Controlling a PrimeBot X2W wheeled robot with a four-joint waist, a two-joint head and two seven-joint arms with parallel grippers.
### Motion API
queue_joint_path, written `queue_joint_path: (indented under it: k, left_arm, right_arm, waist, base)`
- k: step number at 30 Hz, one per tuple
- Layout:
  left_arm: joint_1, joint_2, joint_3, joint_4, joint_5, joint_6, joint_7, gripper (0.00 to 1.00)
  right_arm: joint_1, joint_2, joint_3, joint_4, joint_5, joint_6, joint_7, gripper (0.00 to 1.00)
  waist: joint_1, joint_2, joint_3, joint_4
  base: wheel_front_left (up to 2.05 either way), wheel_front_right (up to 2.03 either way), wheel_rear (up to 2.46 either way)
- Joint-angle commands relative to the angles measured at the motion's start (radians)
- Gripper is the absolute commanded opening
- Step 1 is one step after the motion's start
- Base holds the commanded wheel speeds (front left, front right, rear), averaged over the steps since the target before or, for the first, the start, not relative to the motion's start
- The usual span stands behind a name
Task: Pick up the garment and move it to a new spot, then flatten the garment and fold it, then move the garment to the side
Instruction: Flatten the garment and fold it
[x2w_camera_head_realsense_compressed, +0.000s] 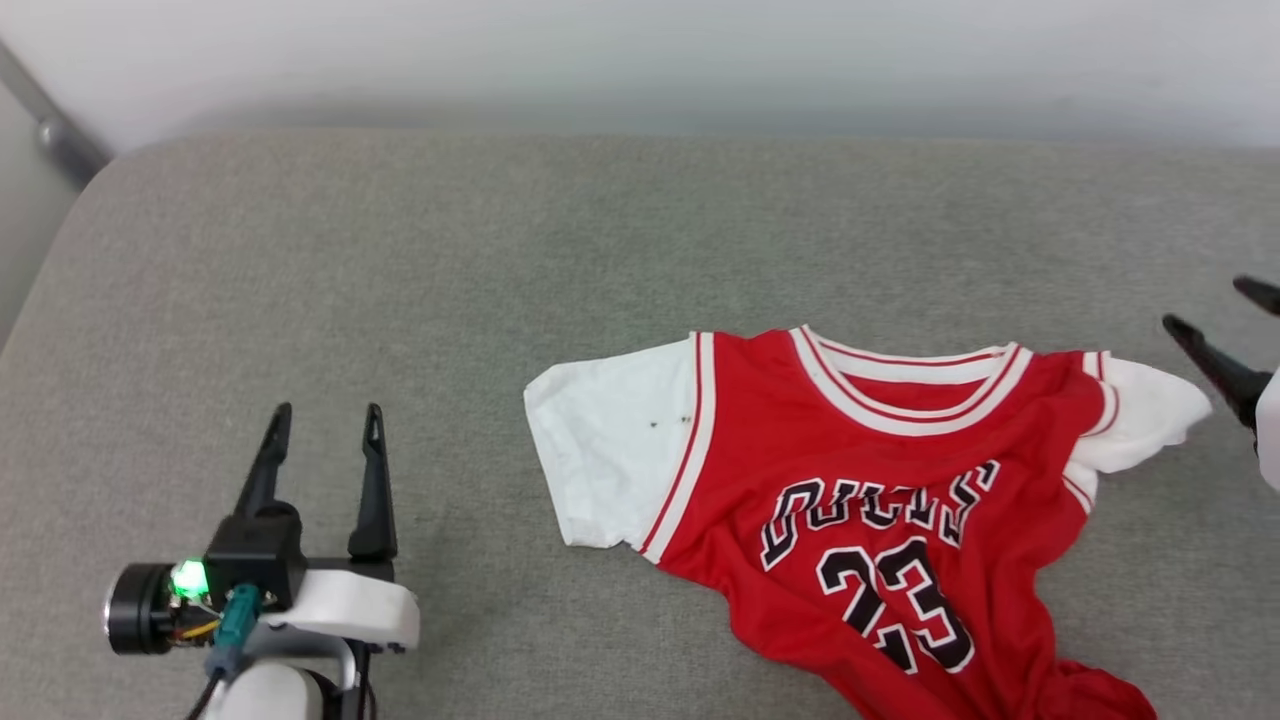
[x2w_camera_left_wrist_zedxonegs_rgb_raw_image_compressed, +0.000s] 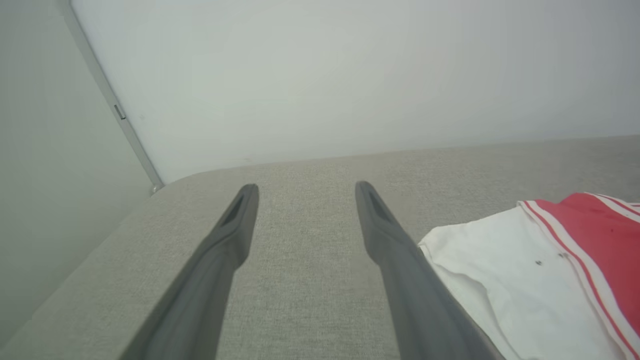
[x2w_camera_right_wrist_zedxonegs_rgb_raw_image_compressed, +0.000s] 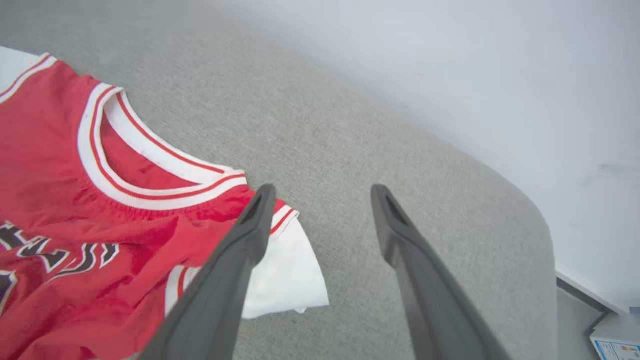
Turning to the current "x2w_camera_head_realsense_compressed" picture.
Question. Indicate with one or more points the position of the red white basketball jersey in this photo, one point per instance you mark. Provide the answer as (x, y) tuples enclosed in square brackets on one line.
[(800, 450)]

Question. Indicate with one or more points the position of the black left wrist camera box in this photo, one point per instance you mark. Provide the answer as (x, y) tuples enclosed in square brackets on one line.
[(255, 550)]

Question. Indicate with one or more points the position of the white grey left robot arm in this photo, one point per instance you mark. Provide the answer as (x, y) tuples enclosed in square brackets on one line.
[(270, 695)]

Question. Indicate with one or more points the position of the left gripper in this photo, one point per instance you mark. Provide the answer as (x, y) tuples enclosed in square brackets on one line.
[(145, 610)]

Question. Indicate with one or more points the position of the grey metal pole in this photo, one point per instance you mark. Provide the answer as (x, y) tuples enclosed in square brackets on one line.
[(55, 130)]

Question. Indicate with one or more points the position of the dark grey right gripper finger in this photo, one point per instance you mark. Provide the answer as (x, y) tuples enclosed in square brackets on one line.
[(1225, 372), (1262, 294)]

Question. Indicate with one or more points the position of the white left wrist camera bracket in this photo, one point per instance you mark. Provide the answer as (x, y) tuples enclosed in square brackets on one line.
[(350, 610)]

